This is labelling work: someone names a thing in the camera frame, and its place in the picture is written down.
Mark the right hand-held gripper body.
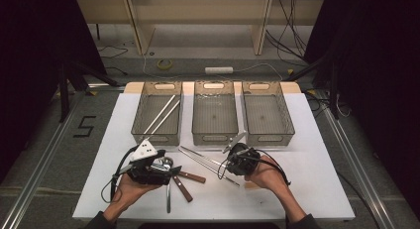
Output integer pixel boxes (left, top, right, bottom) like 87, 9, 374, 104
222, 132, 263, 177

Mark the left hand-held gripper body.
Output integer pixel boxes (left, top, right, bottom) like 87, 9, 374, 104
117, 139, 173, 186

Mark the silver metal chopstick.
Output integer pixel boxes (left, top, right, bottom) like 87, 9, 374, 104
177, 148, 242, 187
179, 145, 232, 168

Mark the metal spoon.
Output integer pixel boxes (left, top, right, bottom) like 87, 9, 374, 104
160, 157, 175, 214

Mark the transparent grey storage bin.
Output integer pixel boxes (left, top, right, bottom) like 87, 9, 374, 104
241, 80, 296, 148
191, 80, 240, 147
131, 81, 183, 147

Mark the person's left hand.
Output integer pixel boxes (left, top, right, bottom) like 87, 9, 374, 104
113, 172, 162, 209

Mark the person's right hand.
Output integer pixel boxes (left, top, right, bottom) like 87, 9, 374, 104
244, 155, 285, 192

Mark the wooden table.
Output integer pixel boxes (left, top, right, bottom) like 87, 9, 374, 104
123, 80, 302, 94

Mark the white board sheet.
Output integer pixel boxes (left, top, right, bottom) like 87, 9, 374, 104
72, 92, 356, 222

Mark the white power strip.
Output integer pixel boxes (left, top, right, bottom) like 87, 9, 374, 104
204, 66, 234, 75

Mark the black metal stand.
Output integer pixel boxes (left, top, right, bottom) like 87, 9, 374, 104
283, 54, 341, 119
57, 57, 122, 123

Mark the light wooden shelf unit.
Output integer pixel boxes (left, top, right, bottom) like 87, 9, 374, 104
76, 0, 325, 57

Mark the dark curtain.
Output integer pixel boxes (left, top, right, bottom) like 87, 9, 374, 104
0, 0, 107, 177
305, 0, 420, 220

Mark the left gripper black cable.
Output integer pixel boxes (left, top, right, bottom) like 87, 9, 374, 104
100, 146, 140, 203

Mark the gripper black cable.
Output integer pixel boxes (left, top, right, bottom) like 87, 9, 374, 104
100, 146, 140, 203
256, 149, 291, 186

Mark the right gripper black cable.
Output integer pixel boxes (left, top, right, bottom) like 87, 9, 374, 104
256, 149, 291, 186

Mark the white power cable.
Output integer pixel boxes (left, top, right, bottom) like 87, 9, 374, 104
142, 54, 285, 81

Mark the tangle of floor cables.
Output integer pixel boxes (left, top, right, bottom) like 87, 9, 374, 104
305, 89, 351, 118

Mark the aluminium floor rail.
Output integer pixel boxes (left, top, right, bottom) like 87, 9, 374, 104
321, 106, 394, 229
0, 89, 87, 229

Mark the thin black floor cable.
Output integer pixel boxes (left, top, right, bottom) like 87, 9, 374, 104
98, 45, 129, 59

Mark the thick black floor cable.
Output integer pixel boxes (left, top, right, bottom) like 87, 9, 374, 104
336, 171, 380, 229

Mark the bundle of black cables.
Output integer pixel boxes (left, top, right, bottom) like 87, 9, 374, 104
265, 0, 308, 63

